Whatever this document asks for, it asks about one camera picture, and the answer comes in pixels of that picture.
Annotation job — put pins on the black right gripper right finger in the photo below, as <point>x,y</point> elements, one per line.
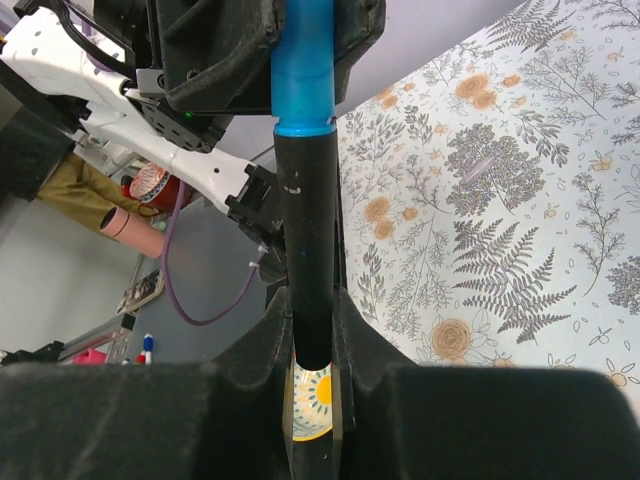
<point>395,419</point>

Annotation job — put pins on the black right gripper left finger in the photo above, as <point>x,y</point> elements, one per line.
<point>220,419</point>

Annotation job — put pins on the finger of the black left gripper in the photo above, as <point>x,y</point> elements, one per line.
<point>358,24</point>
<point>216,54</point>

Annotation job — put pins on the black blue highlighter pen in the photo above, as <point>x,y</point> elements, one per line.
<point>305,141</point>

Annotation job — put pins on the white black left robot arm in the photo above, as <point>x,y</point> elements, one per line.
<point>103,59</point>

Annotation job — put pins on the yellow centre patterned bowl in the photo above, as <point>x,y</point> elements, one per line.
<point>312,403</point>

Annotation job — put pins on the floral patterned tablecloth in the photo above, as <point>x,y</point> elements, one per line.
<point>490,198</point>

